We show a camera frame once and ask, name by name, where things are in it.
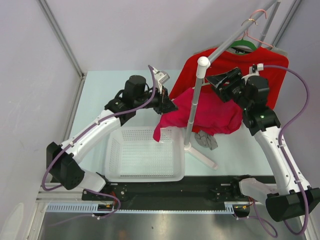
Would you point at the magenta t shirt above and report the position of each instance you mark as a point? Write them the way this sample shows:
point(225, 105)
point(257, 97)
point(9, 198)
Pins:
point(213, 116)

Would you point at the grey garment behind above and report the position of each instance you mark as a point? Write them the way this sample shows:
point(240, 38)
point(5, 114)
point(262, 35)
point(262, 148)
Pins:
point(279, 51)

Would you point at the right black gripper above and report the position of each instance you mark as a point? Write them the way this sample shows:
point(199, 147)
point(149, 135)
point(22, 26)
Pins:
point(234, 76)

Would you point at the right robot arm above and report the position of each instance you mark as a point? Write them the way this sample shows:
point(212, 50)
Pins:
point(293, 195)

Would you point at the grey clothes rack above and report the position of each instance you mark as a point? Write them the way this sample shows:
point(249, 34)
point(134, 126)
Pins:
point(203, 63)

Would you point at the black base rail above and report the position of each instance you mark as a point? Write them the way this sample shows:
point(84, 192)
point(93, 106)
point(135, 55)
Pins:
point(198, 190)

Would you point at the white slotted cable duct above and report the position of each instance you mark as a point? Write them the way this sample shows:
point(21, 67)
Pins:
point(222, 208)

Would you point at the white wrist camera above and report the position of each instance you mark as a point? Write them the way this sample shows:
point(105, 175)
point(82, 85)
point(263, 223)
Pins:
point(254, 70)
point(161, 77)

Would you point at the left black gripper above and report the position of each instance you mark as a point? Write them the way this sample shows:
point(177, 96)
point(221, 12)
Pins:
point(165, 105)

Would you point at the grey cloth on table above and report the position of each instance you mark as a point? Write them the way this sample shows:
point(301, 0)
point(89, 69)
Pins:
point(205, 140)

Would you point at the dark green hanger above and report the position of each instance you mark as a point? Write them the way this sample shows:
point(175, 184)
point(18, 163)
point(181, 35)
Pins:
point(241, 42)

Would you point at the red t shirt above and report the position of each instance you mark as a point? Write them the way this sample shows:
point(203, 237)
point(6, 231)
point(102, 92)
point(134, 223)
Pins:
point(228, 61)

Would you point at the pale green hanger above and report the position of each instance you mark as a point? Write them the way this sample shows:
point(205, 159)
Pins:
point(205, 82)

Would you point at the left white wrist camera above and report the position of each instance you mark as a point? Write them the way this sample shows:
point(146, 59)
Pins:
point(161, 77)

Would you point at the pink wire hanger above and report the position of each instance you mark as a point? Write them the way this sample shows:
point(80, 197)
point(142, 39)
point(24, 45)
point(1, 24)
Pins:
point(257, 25)

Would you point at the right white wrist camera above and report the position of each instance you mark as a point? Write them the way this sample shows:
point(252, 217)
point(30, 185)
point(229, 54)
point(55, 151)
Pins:
point(254, 70)

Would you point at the white perforated plastic basket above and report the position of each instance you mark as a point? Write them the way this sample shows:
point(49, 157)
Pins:
point(133, 156)

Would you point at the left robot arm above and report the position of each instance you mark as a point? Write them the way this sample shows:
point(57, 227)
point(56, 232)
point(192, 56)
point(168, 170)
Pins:
point(62, 160)

